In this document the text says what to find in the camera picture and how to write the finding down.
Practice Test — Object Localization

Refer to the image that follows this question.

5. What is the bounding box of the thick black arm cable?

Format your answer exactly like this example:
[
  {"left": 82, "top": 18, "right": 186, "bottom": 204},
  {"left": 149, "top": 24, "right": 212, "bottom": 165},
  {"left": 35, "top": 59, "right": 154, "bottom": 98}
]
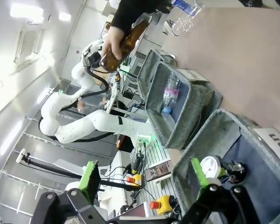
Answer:
[{"left": 38, "top": 65, "right": 114, "bottom": 143}]

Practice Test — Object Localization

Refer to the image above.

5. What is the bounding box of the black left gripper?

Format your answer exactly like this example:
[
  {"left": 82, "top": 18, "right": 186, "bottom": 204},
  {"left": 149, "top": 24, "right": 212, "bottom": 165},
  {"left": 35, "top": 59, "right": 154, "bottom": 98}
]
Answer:
[{"left": 83, "top": 50, "right": 104, "bottom": 69}]

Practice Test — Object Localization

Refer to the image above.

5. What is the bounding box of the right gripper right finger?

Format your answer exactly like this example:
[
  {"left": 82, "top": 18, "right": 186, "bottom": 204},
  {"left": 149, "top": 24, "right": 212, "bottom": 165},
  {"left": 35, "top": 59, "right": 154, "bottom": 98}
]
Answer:
[{"left": 183, "top": 157, "right": 267, "bottom": 224}]

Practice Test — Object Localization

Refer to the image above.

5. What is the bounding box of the yellow emergency stop button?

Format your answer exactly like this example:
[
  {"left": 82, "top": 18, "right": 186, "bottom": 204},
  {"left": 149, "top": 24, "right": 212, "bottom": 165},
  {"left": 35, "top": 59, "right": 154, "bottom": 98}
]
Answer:
[
  {"left": 126, "top": 173, "right": 143, "bottom": 188},
  {"left": 149, "top": 195, "right": 178, "bottom": 215}
]

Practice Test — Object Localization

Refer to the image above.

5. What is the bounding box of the grey fabric basket labelled Plastic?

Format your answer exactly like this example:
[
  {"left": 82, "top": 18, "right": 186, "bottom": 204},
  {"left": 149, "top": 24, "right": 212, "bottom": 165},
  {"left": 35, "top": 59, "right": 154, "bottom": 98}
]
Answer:
[{"left": 144, "top": 61, "right": 224, "bottom": 150}]

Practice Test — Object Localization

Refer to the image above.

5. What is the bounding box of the clear plastic bottle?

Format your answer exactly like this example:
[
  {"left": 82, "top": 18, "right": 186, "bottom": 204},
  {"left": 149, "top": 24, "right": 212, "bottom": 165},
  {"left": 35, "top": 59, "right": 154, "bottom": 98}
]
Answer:
[{"left": 171, "top": 13, "right": 195, "bottom": 36}]

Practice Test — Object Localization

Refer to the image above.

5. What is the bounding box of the black smartphone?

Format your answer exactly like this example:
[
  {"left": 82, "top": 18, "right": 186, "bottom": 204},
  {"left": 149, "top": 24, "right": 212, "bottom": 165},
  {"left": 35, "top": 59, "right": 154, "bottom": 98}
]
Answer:
[{"left": 144, "top": 161, "right": 172, "bottom": 182}]

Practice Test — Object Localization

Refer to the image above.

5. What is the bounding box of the person's right forearm black sleeve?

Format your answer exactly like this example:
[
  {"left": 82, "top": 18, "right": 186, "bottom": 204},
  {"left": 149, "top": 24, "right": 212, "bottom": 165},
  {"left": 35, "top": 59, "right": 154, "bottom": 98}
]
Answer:
[{"left": 110, "top": 0, "right": 174, "bottom": 38}]

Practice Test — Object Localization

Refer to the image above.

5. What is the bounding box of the white Plastic label sign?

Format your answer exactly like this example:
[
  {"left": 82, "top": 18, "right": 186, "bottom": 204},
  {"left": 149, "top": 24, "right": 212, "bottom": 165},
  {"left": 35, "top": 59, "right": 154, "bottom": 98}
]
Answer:
[{"left": 176, "top": 67, "right": 210, "bottom": 83}]

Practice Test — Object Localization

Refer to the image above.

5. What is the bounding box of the grey fabric basket labelled Bottle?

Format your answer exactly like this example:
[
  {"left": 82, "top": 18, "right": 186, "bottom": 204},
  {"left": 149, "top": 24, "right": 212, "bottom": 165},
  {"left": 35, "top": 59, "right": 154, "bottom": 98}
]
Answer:
[{"left": 137, "top": 48, "right": 178, "bottom": 100}]

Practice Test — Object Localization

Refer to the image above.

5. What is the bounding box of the white Can label sign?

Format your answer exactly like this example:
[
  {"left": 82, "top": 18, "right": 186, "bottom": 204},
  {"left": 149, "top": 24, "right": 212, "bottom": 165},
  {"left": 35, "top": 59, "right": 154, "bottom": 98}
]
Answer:
[{"left": 251, "top": 126, "right": 280, "bottom": 169}]

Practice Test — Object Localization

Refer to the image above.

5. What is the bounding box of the clear bottle with blue label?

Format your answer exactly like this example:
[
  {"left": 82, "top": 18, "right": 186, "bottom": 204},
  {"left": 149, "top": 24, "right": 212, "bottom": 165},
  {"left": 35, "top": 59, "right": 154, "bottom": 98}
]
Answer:
[{"left": 171, "top": 0, "right": 213, "bottom": 15}]

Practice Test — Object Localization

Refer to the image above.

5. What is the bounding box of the person's right hand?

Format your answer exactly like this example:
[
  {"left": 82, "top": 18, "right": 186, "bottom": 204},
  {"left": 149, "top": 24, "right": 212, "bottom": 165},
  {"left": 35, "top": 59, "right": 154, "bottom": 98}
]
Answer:
[{"left": 102, "top": 25, "right": 126, "bottom": 62}]

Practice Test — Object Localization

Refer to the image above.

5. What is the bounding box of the white ceiling air vent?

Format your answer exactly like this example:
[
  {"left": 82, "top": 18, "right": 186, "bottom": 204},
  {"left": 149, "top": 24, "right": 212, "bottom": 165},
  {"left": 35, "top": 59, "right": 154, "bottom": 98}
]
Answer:
[{"left": 13, "top": 29, "right": 43, "bottom": 69}]

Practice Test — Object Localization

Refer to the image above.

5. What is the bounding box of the grey fabric basket labelled Can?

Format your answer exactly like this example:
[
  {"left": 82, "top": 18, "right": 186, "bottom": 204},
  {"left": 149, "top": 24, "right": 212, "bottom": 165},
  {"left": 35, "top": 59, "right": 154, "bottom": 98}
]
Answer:
[{"left": 171, "top": 108, "right": 280, "bottom": 224}]

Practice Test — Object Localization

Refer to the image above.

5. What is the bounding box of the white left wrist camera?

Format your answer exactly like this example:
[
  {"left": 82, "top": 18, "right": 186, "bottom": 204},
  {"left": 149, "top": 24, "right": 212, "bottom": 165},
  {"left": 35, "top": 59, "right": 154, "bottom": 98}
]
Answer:
[{"left": 82, "top": 42, "right": 103, "bottom": 55}]

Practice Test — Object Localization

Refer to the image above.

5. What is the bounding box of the white camera on stand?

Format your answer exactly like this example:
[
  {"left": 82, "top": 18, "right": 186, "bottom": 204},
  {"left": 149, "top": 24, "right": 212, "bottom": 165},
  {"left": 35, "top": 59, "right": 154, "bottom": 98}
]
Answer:
[{"left": 16, "top": 147, "right": 30, "bottom": 164}]

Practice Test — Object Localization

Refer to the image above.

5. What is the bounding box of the water bottle with pink label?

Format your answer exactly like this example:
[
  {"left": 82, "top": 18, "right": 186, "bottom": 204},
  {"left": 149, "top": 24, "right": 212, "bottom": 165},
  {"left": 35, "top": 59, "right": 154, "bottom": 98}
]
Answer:
[{"left": 160, "top": 71, "right": 182, "bottom": 120}]

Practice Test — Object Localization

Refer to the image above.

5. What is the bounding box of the brown glass beer bottle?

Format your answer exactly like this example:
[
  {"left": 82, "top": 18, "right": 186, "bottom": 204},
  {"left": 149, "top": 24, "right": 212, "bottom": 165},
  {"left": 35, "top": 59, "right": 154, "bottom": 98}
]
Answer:
[{"left": 99, "top": 15, "right": 153, "bottom": 72}]

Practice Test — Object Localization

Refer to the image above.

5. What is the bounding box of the crushed dark metal can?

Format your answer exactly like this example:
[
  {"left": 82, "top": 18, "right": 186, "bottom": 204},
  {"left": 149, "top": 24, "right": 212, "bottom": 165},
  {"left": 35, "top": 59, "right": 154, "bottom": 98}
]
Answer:
[{"left": 225, "top": 159, "right": 248, "bottom": 185}]

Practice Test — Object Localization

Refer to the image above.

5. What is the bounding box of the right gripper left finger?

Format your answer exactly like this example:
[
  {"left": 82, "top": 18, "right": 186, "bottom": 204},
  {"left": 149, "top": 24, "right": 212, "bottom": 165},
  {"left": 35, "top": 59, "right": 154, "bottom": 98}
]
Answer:
[{"left": 32, "top": 160, "right": 104, "bottom": 224}]

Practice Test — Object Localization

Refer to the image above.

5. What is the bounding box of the black camera stand pole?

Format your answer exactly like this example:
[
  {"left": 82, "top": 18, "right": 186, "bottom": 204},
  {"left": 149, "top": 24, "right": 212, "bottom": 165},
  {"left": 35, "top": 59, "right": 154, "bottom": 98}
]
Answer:
[{"left": 25, "top": 158, "right": 141, "bottom": 190}]

